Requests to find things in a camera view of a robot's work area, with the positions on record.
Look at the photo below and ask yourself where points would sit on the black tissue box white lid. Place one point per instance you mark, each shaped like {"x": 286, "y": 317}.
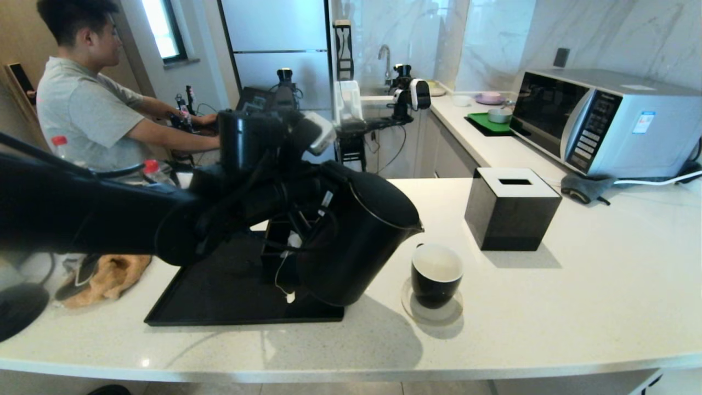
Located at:
{"x": 510, "y": 219}

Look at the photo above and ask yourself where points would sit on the pale yellow plate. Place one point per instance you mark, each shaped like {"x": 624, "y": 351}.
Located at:
{"x": 437, "y": 90}

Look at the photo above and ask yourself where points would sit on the white plastic rack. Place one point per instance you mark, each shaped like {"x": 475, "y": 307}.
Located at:
{"x": 348, "y": 101}

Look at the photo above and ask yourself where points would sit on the white round coaster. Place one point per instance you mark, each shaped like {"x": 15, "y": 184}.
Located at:
{"x": 439, "y": 317}

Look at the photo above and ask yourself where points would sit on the grey refrigerator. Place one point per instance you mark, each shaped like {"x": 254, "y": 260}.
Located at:
{"x": 274, "y": 33}

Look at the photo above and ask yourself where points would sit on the silver microwave oven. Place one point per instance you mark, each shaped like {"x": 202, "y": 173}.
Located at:
{"x": 658, "y": 137}

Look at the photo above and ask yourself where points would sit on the person in grey t-shirt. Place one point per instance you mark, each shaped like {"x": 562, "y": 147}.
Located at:
{"x": 82, "y": 115}

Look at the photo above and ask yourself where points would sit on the black device with green light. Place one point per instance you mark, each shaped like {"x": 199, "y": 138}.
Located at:
{"x": 286, "y": 88}

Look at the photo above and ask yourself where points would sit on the black wall socket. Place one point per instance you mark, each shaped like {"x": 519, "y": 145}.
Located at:
{"x": 560, "y": 58}

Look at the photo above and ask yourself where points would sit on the purple plate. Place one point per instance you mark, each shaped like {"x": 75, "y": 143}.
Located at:
{"x": 490, "y": 100}

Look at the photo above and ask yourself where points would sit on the window with dark frame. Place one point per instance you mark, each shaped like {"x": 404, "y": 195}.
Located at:
{"x": 160, "y": 27}

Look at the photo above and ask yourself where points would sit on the black compartment organizer box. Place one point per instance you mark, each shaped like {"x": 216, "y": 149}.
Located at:
{"x": 269, "y": 263}

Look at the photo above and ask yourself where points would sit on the black metal stand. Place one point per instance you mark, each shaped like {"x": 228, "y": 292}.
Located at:
{"x": 354, "y": 153}

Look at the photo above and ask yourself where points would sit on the white small bowl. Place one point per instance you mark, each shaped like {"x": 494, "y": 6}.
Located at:
{"x": 462, "y": 101}

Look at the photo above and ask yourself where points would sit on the chrome kitchen faucet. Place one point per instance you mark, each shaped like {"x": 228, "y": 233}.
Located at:
{"x": 390, "y": 68}

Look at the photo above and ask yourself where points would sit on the black teleoperation controller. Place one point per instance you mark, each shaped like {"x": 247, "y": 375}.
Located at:
{"x": 184, "y": 115}

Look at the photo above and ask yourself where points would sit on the brown crumpled cloth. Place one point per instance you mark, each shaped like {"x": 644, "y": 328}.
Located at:
{"x": 120, "y": 274}

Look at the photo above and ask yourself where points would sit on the grey small bowl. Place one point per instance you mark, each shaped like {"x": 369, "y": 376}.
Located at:
{"x": 499, "y": 117}

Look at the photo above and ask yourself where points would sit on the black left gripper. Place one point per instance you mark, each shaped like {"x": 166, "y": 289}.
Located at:
{"x": 301, "y": 181}

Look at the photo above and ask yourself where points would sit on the black white robot device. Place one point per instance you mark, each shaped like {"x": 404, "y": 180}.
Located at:
{"x": 411, "y": 94}

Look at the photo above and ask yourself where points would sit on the grey oven mitt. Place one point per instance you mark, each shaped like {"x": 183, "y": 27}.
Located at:
{"x": 584, "y": 186}

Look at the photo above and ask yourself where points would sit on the black serving tray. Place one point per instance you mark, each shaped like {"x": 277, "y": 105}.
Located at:
{"x": 219, "y": 296}

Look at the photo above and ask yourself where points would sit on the black laptop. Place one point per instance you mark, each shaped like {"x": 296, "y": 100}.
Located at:
{"x": 252, "y": 99}

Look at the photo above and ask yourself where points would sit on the clear water bottle red cap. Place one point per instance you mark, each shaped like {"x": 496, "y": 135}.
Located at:
{"x": 156, "y": 173}
{"x": 63, "y": 151}

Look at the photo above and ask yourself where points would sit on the black electric kettle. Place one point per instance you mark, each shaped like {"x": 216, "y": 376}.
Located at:
{"x": 356, "y": 258}

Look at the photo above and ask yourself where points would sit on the white kitchen cabinet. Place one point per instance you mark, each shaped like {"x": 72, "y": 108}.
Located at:
{"x": 449, "y": 153}

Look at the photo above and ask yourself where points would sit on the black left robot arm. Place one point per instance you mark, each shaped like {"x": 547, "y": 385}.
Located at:
{"x": 82, "y": 208}

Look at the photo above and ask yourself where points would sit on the green tray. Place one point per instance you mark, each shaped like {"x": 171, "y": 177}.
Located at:
{"x": 480, "y": 123}

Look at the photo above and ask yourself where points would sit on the black round flat object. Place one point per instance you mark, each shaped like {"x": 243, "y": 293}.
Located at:
{"x": 22, "y": 310}

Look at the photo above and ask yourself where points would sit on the black mug white inside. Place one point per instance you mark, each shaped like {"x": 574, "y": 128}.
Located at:
{"x": 436, "y": 285}

